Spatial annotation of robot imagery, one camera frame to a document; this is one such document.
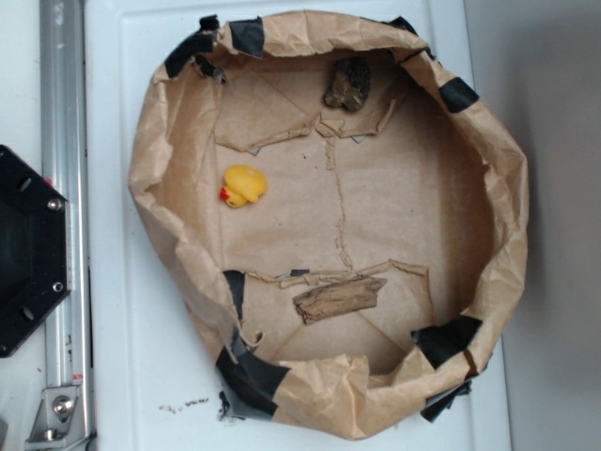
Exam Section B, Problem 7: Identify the tan driftwood piece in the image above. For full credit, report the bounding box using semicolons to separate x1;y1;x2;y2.
293;276;388;324

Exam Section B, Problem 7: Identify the dark brown rock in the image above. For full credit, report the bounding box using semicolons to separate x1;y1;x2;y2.
323;57;371;112

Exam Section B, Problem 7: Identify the aluminium extrusion rail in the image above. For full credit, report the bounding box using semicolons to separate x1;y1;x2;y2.
39;1;97;450

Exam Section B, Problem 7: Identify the yellow rubber duck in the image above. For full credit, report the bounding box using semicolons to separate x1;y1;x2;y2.
220;164;269;209

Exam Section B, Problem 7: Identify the metal corner bracket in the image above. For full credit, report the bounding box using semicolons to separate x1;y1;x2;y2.
25;386;85;450

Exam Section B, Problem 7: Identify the brown paper bag basin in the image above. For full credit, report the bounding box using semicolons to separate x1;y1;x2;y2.
129;11;529;440

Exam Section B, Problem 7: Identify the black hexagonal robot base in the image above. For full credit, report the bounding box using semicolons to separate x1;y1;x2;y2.
1;146;70;358

